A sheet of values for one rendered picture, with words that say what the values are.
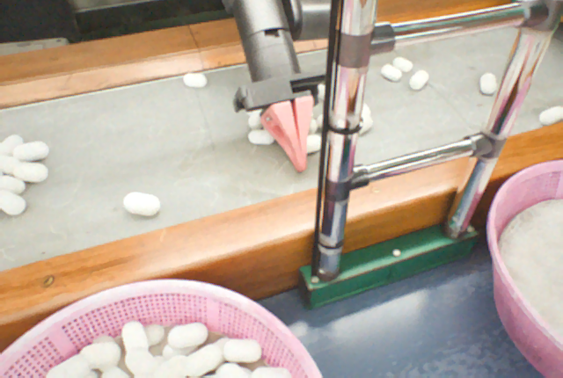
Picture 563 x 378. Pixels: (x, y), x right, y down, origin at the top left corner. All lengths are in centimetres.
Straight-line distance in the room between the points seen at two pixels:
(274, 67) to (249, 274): 22
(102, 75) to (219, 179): 27
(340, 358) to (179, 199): 23
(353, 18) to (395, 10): 58
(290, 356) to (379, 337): 13
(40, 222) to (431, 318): 41
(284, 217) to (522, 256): 24
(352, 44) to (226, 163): 29
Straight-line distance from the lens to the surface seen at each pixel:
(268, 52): 49
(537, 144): 58
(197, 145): 55
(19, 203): 53
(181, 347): 40
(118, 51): 73
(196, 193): 49
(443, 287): 52
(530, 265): 49
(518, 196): 54
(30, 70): 73
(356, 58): 28
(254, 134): 53
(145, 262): 41
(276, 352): 38
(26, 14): 264
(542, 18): 36
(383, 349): 47
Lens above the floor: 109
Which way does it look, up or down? 44 degrees down
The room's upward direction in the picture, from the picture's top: straight up
